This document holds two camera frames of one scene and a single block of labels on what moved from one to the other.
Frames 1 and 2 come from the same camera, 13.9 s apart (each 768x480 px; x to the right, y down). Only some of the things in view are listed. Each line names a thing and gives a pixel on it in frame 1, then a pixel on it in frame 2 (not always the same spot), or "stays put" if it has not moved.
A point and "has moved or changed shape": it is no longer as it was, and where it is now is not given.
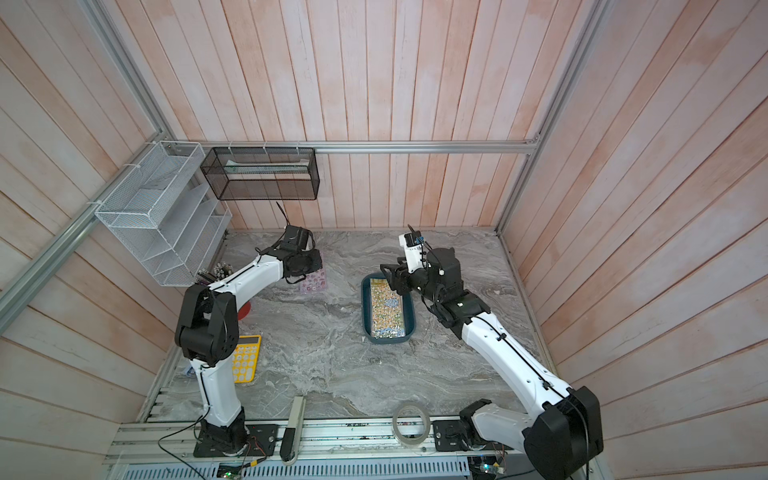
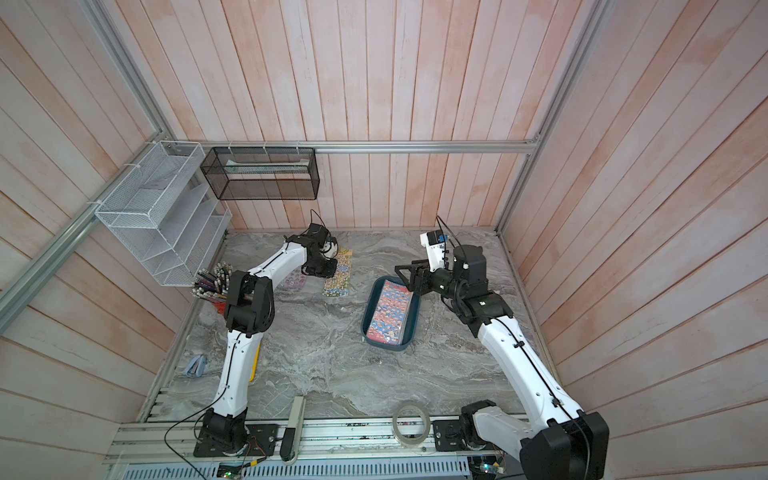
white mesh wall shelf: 166,211 stays put
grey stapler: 291,438 stays put
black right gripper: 402,276 to 420,274
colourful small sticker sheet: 387,310 to 339,285
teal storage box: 408,305 has moved or changed shape
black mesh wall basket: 263,173 stays put
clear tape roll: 422,437 stays put
